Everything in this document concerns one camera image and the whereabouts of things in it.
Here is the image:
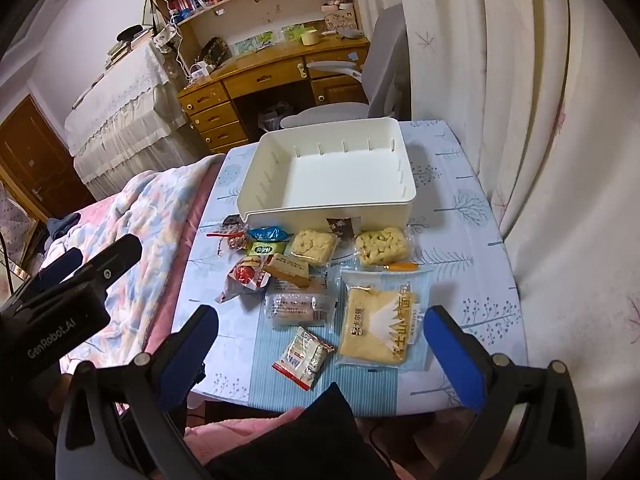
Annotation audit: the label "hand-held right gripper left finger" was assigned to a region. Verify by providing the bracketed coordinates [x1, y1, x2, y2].
[55, 304, 221, 480]

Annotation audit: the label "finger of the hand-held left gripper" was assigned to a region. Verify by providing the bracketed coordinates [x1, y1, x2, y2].
[74, 233, 144, 282]
[37, 247, 84, 287]

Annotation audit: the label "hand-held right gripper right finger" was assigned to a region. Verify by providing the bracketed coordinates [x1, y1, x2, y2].
[424, 304, 587, 480]

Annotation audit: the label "large bread packet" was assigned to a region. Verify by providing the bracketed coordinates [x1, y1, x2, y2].
[336, 266, 435, 372]

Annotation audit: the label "red and white snack packet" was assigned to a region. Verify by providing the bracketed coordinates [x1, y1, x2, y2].
[215, 255, 273, 303]

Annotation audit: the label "small red-edged white packet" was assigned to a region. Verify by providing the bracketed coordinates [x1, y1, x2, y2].
[272, 326, 336, 391]

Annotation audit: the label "dark cake packet red trim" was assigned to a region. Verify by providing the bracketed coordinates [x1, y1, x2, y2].
[206, 215, 249, 241]

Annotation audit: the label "clear cake packet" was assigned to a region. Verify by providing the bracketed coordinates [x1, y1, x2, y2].
[264, 280, 341, 331]

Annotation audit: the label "green snack packet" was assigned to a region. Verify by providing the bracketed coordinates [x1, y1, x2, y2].
[248, 241, 288, 257]

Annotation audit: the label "brown wafer packet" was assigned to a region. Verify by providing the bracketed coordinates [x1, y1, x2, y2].
[262, 253, 311, 283]

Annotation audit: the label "peanut brittle packet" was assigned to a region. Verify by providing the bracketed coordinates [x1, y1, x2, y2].
[354, 226, 416, 268]

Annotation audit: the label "blue candy packet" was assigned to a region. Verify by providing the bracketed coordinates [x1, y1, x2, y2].
[247, 226, 291, 243]

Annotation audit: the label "puffed rice cake packet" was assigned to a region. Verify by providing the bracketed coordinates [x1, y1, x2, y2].
[289, 229, 341, 266]

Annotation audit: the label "dark brown flower-print packet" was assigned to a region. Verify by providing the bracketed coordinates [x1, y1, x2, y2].
[326, 216, 362, 241]

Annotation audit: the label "white plastic storage bin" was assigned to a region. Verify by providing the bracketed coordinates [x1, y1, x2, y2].
[236, 116, 418, 231]

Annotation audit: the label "floral blanket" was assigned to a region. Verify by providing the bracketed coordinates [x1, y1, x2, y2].
[42, 152, 226, 361]

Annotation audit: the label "dark blue clothes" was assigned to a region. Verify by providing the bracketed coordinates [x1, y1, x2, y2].
[46, 212, 82, 241]

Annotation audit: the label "pink bed sheet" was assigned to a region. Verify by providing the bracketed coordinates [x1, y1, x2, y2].
[142, 162, 223, 356]

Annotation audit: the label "brown wooden door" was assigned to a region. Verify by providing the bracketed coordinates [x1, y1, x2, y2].
[0, 95, 96, 226]

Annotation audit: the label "tree-print tablecloth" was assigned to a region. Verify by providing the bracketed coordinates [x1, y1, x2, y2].
[177, 120, 528, 418]

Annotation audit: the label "lace-covered cabinet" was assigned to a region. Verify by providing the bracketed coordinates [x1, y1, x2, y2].
[64, 35, 201, 201]

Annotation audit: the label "black cloth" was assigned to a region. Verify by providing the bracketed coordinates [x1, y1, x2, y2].
[207, 382, 401, 480]

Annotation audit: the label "stack of books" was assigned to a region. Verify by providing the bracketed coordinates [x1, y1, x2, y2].
[105, 24, 151, 68]

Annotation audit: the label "trash bin with bag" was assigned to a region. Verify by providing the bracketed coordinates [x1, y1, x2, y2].
[257, 102, 293, 133]

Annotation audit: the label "wooden desk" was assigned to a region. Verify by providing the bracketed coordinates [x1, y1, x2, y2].
[177, 35, 373, 156]

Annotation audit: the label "white flower-print curtain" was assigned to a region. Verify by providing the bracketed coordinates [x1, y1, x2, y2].
[400, 0, 640, 411]

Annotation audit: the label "wooden bookshelf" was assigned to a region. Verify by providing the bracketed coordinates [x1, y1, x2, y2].
[137, 0, 363, 68]

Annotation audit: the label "grey office chair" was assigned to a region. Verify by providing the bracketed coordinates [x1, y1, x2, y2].
[279, 0, 411, 131]

